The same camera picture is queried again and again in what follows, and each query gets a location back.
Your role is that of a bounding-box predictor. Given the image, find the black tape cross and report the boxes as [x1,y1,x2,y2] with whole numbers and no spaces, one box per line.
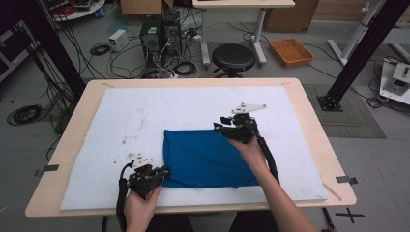
[335,207,366,224]

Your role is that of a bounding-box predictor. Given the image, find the grey floor mat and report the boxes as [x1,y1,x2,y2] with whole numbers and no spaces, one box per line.
[303,84,387,140]

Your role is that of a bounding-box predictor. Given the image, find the white device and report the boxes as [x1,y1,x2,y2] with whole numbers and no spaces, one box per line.
[379,57,410,106]

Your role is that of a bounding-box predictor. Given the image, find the person's right hand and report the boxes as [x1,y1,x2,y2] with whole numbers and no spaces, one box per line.
[229,136,269,176]

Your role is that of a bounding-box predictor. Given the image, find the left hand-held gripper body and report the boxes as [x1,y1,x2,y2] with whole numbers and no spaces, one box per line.
[127,154,162,200]

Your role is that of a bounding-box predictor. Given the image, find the brown cardboard box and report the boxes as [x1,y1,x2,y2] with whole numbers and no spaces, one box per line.
[120,0,175,16]
[264,0,320,33]

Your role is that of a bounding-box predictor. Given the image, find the black round stool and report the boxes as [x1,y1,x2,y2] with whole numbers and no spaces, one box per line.
[211,43,256,79]

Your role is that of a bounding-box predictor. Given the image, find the person's left hand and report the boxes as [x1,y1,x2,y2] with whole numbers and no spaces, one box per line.
[123,185,162,225]

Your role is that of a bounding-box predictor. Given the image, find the white foam mat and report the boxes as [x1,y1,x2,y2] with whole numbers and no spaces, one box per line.
[59,86,329,211]

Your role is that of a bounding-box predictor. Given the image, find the person's legs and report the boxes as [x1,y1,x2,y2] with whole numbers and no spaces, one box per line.
[146,210,278,232]

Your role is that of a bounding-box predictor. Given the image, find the black computer tower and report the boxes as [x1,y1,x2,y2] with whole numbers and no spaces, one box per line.
[161,11,183,61]
[139,15,162,66]

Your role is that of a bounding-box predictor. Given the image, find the orange basket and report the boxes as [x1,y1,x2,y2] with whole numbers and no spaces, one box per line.
[269,38,315,69]

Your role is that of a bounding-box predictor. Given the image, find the black sleeved cable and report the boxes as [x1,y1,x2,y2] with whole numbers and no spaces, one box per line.
[115,159,135,232]
[255,134,281,186]

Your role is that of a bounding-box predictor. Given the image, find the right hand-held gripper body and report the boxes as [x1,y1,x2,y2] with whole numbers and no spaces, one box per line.
[223,102,268,144]

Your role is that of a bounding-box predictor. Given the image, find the black metal pole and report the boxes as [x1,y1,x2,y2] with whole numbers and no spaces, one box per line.
[14,0,87,99]
[316,0,410,112]

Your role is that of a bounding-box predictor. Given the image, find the grey tape piece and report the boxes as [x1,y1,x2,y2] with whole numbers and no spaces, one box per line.
[34,163,60,178]
[336,175,359,186]

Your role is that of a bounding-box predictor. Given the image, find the white metal stand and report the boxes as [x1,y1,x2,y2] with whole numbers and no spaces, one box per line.
[327,0,380,66]

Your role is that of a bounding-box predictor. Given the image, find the white power supply box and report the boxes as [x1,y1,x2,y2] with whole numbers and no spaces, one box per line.
[107,28,130,53]

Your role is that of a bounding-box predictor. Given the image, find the coiled black cable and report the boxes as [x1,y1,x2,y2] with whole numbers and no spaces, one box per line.
[89,43,111,57]
[173,61,198,77]
[6,104,44,127]

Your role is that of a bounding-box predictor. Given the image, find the round white table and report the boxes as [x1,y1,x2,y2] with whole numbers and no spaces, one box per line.
[47,0,106,22]

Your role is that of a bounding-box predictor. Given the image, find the thin wooden stick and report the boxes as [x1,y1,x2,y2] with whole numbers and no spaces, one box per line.
[322,182,343,202]

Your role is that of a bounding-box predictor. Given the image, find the blue t-shirt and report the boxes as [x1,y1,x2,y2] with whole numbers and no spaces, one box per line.
[162,129,261,189]

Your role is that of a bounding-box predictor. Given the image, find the white desk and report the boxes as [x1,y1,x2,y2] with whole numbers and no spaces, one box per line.
[191,0,296,68]

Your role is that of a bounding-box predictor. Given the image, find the light wooden table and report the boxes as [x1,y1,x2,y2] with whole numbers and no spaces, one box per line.
[24,77,358,218]

